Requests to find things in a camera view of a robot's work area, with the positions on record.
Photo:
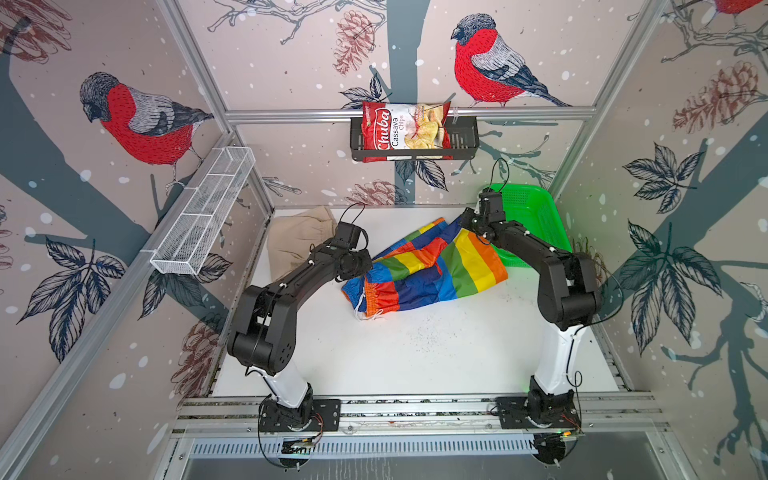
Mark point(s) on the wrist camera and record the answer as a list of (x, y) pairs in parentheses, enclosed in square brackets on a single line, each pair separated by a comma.
[(491, 205), (347, 236)]

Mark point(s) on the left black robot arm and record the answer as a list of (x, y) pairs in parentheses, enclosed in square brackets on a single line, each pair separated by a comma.
[(263, 333)]

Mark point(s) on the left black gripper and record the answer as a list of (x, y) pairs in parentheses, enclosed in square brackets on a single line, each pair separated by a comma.
[(366, 264)]

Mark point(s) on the green plastic basket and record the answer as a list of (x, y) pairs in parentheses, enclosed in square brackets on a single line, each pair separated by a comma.
[(534, 207)]

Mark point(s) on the white vented cable duct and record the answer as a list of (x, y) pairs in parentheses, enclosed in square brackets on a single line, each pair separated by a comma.
[(337, 447)]

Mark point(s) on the rainbow coloured shorts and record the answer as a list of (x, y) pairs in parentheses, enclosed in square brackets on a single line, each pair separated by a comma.
[(439, 262)]

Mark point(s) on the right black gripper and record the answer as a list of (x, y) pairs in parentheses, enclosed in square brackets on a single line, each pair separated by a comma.
[(465, 216)]

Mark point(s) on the black wire wall basket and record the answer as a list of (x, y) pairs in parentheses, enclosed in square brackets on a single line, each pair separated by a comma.
[(462, 132)]

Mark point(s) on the red cassava chips bag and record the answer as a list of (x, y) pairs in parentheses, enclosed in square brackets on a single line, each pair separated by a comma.
[(394, 126)]

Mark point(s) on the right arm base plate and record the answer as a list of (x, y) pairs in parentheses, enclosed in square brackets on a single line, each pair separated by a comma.
[(537, 410)]

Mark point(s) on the beige drawstring shorts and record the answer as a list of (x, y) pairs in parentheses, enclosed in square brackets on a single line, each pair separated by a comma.
[(291, 238)]

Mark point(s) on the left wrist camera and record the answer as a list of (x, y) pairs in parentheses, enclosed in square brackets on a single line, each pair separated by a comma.
[(347, 236)]

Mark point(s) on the aluminium mounting rail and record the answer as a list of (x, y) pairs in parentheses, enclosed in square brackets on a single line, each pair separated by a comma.
[(600, 412)]

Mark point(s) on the white wire mesh shelf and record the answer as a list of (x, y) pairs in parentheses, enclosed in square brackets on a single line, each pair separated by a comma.
[(193, 233)]

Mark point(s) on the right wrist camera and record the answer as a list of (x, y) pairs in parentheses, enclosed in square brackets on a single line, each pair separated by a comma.
[(491, 205)]

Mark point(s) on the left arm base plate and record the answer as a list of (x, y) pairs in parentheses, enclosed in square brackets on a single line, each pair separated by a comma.
[(319, 415)]

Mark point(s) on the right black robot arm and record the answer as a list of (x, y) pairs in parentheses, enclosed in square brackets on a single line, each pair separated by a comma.
[(567, 298)]

